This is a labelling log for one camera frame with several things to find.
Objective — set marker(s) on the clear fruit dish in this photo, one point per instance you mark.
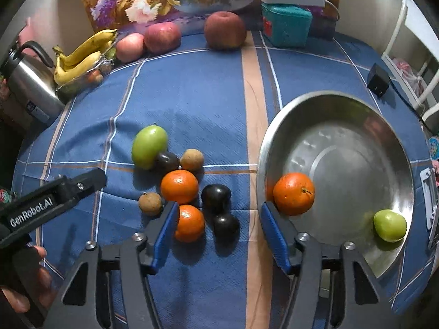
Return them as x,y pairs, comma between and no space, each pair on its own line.
73,87

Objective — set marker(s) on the blue round tin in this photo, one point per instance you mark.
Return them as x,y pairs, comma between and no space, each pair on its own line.
434,147

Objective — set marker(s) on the large green fruit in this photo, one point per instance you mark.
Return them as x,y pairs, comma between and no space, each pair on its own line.
149,145

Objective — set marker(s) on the brown round fruit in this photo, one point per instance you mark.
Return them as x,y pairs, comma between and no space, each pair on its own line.
192,160
150,204

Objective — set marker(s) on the stainless steel bowl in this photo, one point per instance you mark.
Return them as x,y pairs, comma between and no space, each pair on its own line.
343,150

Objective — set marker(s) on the large dark red apple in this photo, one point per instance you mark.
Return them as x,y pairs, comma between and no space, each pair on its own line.
224,30

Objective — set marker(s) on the pink plastic bag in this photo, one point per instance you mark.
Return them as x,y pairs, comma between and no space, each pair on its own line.
410,75

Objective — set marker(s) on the teal storage box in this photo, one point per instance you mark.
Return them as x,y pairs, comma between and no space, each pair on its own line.
286,25

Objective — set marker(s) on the white chair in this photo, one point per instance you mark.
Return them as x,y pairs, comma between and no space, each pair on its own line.
404,24

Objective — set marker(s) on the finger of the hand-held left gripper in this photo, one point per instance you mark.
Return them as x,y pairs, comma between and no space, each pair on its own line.
84,185

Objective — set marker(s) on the bunch of yellow bananas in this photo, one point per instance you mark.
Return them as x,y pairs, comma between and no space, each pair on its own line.
80,58

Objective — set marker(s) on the person's left hand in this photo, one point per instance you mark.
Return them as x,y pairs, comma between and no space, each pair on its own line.
15,298

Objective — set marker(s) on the dark plum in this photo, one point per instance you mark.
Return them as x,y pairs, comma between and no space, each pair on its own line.
168,161
216,198
226,228

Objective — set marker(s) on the blue checked tablecloth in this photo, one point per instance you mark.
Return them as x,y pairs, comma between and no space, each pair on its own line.
192,102

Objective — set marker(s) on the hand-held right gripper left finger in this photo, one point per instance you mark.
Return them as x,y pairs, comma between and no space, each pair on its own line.
167,236

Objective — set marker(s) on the stainless steel kettle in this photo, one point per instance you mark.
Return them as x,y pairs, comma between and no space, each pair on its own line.
29,85

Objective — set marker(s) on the orange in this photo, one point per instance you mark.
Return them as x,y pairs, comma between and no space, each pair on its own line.
179,186
190,224
293,193

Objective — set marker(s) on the black power adapter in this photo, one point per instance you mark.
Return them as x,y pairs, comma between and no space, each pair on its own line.
378,80

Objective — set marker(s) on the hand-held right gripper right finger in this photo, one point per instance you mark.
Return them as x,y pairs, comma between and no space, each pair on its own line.
273,236

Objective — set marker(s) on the white metal bracket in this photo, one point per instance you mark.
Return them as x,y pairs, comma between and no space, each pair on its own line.
428,198

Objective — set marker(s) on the small green fruit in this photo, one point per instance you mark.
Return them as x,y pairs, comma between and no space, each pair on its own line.
390,225

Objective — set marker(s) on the pale pink apple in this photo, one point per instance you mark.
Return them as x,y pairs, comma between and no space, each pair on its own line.
129,48

